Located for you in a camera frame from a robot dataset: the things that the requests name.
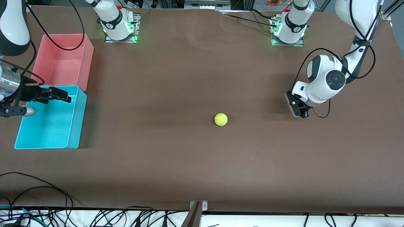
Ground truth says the yellow-green tennis ball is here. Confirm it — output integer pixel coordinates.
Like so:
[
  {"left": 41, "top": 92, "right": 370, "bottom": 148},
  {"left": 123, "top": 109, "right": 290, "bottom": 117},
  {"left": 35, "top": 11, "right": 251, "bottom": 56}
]
[{"left": 214, "top": 113, "right": 228, "bottom": 127}]

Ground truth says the pink plastic bin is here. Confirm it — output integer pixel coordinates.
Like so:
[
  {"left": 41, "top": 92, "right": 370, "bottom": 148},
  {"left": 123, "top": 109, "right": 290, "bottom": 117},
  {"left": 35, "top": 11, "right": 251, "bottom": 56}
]
[{"left": 31, "top": 33, "right": 94, "bottom": 92}]

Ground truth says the blue plastic bin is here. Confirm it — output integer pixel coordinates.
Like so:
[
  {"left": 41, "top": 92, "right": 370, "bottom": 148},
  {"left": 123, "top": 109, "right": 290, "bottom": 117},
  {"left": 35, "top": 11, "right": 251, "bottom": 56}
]
[{"left": 14, "top": 85, "right": 87, "bottom": 150}]

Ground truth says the grey metal box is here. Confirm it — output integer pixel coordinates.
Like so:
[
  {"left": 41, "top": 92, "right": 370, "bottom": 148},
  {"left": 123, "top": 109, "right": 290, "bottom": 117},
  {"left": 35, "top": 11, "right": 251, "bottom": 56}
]
[{"left": 184, "top": 0, "right": 231, "bottom": 10}]

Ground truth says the right arm short black cable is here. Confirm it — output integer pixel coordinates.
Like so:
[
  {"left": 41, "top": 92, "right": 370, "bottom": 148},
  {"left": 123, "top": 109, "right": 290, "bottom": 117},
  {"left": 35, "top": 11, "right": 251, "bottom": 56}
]
[{"left": 0, "top": 40, "right": 45, "bottom": 86}]

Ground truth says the right arm long black cable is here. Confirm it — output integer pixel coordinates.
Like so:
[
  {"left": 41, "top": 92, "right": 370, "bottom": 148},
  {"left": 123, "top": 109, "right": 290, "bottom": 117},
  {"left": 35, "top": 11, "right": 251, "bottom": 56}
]
[{"left": 27, "top": 0, "right": 86, "bottom": 51}]

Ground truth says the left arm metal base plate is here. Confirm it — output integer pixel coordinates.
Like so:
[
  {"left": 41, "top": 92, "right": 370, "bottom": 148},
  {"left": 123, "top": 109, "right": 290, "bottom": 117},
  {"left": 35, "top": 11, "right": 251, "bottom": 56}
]
[{"left": 270, "top": 15, "right": 304, "bottom": 47}]

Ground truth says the looped thin black cable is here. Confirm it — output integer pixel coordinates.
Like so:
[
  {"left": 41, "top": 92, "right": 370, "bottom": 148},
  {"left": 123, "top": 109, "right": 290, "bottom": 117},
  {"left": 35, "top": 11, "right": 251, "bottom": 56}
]
[{"left": 0, "top": 172, "right": 79, "bottom": 215}]

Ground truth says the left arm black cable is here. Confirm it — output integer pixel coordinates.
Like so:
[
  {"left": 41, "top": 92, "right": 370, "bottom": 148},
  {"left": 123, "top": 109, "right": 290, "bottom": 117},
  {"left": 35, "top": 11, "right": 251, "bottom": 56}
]
[{"left": 292, "top": 0, "right": 379, "bottom": 119}]

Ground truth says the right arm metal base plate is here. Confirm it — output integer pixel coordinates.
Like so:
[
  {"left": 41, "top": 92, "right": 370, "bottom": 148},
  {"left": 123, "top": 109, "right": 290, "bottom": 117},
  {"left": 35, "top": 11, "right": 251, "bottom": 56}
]
[{"left": 104, "top": 13, "right": 140, "bottom": 43}]

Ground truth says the black base power cable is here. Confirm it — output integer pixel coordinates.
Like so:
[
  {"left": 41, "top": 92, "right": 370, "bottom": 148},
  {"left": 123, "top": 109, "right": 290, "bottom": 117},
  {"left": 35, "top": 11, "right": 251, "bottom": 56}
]
[{"left": 226, "top": 9, "right": 276, "bottom": 27}]

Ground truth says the teal cable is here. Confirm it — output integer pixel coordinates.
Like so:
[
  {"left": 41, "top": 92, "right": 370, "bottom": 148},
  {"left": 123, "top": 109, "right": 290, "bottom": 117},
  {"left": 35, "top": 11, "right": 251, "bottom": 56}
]
[{"left": 0, "top": 205, "right": 42, "bottom": 223}]

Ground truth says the aluminium frame profile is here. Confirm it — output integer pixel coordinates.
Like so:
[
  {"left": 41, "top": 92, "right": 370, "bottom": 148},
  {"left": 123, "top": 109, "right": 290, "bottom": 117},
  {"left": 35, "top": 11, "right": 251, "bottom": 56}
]
[{"left": 380, "top": 0, "right": 404, "bottom": 21}]

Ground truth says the grey mount bar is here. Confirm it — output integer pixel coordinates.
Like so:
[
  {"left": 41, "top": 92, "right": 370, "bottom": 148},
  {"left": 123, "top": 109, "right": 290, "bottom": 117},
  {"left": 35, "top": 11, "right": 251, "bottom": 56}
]
[{"left": 181, "top": 202, "right": 202, "bottom": 227}]

